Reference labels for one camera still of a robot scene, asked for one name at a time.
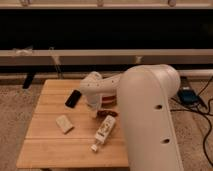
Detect dark red pepper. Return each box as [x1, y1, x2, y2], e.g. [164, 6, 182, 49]
[97, 110, 118, 117]

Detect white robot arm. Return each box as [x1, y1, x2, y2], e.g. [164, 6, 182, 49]
[79, 64, 184, 171]

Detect red bowl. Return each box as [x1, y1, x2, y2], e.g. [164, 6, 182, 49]
[101, 95, 116, 105]

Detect black phone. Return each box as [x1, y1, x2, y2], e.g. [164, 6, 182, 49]
[65, 90, 82, 108]

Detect white plastic bottle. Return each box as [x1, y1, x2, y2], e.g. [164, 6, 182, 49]
[91, 115, 116, 152]

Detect beige sponge block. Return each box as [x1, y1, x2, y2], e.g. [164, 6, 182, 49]
[56, 115, 74, 134]

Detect blue power adapter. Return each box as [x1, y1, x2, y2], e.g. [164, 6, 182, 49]
[177, 88, 199, 105]

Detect white rail beam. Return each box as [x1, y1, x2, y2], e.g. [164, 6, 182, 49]
[0, 49, 213, 66]

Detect black cables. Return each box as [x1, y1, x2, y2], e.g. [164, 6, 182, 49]
[169, 76, 213, 168]

